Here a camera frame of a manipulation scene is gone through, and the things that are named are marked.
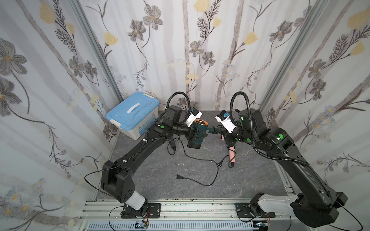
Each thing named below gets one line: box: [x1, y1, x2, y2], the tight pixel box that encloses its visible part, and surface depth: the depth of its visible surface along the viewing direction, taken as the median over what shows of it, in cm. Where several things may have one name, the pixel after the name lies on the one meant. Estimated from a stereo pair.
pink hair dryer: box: [220, 134, 236, 168], surface depth 93 cm
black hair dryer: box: [176, 136, 222, 187], surface depth 74 cm
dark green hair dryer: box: [186, 118, 219, 150], surface depth 70 cm
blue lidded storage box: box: [105, 91, 160, 141], surface depth 98 cm
